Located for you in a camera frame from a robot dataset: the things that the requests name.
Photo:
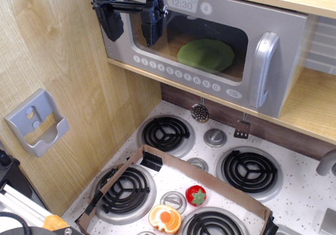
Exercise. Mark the front left black burner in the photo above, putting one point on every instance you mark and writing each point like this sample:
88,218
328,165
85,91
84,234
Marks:
129,193

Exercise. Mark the orange toy fruit half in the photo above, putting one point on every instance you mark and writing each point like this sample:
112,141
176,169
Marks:
165,218

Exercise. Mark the metal slotted spoon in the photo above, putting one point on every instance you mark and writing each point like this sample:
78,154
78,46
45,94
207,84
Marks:
199,112

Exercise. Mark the small metal spatula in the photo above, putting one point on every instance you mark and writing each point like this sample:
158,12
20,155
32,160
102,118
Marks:
242,128

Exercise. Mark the lower silver stove knob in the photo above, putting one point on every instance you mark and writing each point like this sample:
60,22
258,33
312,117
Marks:
175,200

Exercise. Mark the silver stove knob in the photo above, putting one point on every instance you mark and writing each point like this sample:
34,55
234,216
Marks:
215,138
198,163
175,200

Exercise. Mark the back left black burner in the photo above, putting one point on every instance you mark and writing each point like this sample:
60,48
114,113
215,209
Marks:
165,133

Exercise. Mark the back right black burner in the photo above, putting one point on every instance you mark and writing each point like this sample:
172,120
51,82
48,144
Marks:
249,172

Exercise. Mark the front right black burner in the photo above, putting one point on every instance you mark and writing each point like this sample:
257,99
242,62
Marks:
212,222

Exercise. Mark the wooden microwave shelf cabinet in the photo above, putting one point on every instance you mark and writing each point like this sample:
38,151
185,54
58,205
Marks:
310,106

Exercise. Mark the middle silver stove knob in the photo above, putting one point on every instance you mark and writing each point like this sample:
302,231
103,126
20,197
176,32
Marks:
198,163

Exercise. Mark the green plate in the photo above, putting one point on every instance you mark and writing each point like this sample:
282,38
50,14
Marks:
209,55

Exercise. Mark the black device at left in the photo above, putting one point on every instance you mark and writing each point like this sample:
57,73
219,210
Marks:
11,175

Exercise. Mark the red toy strawberry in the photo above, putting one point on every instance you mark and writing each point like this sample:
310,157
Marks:
195,195

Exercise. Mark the black burner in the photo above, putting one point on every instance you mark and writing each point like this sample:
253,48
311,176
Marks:
129,193
212,222
249,172
165,133

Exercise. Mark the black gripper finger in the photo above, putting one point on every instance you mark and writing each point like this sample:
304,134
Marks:
152,15
109,20

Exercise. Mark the upper silver stove knob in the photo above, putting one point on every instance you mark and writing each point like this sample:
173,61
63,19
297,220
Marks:
215,138

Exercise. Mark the grey faucet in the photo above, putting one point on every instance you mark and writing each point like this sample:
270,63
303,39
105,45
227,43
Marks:
327,163

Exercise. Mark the orange toy piece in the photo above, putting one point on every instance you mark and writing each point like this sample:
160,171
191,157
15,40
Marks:
54,222

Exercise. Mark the cardboard barrier strip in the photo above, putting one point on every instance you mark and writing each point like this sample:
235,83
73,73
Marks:
155,159

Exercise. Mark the grey wall phone holder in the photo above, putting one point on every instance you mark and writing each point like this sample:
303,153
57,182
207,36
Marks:
30,115

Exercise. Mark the aluminium rail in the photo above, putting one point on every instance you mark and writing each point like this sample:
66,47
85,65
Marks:
15,202

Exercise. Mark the silver toy microwave door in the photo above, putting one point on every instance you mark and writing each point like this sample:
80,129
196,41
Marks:
238,51

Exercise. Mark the black round base with screw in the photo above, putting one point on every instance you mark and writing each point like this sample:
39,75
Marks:
41,231

